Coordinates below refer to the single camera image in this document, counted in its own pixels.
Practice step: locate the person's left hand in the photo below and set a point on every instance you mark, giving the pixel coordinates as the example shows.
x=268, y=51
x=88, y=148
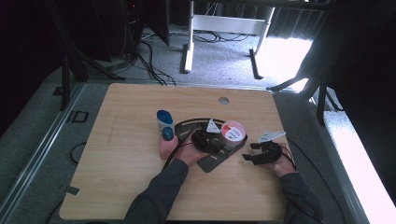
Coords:
x=190, y=154

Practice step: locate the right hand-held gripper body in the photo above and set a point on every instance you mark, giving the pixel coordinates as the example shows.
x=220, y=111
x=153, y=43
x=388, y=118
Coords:
x=269, y=152

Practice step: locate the person's right hand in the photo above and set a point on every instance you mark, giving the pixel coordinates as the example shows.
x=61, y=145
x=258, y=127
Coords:
x=281, y=165

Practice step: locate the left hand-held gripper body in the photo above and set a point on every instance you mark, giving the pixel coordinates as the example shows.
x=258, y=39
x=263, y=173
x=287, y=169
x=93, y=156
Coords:
x=205, y=140

